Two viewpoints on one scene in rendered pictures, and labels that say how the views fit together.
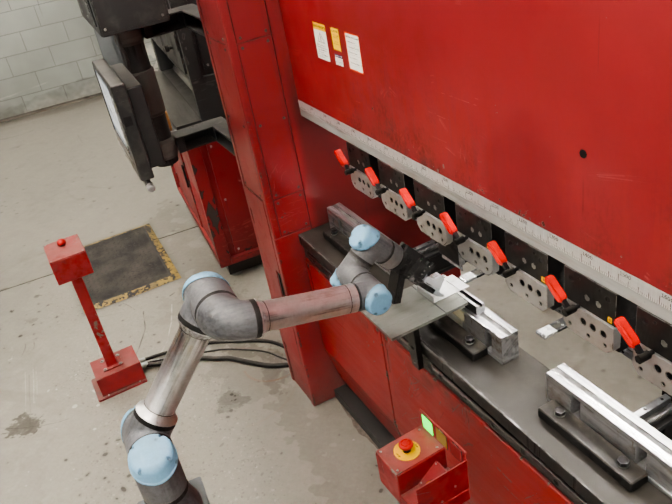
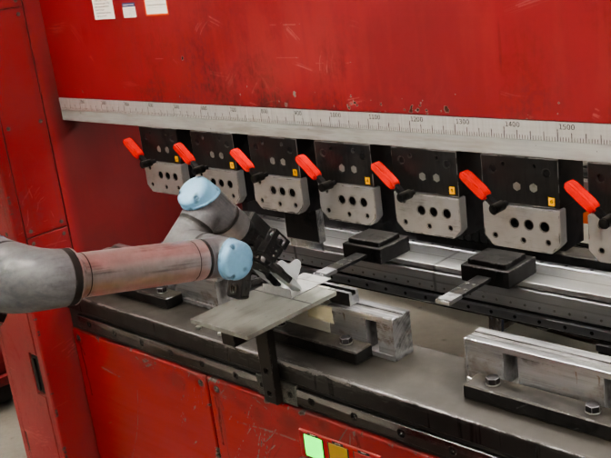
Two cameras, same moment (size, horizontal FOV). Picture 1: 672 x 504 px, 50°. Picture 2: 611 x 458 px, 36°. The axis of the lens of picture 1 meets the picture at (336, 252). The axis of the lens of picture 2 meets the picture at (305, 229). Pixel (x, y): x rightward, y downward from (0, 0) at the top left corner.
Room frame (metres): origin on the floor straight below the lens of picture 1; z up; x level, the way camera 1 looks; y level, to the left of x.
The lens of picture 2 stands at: (-0.06, 0.38, 1.73)
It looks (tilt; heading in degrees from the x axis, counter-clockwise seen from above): 17 degrees down; 339
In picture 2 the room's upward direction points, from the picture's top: 7 degrees counter-clockwise
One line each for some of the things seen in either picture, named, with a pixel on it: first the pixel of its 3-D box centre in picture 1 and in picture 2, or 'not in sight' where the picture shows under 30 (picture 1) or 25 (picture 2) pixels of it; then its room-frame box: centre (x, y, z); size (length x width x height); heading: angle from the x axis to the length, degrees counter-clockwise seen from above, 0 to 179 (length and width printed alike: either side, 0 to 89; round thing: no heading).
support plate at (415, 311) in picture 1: (413, 307); (264, 306); (1.71, -0.19, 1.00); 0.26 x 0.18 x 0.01; 113
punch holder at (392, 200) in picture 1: (403, 186); (227, 163); (1.98, -0.24, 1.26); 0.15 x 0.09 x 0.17; 23
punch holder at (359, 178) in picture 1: (370, 166); (175, 156); (2.16, -0.16, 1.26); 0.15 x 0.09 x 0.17; 23
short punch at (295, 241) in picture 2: (451, 250); (305, 227); (1.77, -0.33, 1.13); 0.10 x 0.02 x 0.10; 23
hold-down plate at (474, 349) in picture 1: (449, 329); (313, 340); (1.71, -0.29, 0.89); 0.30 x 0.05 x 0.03; 23
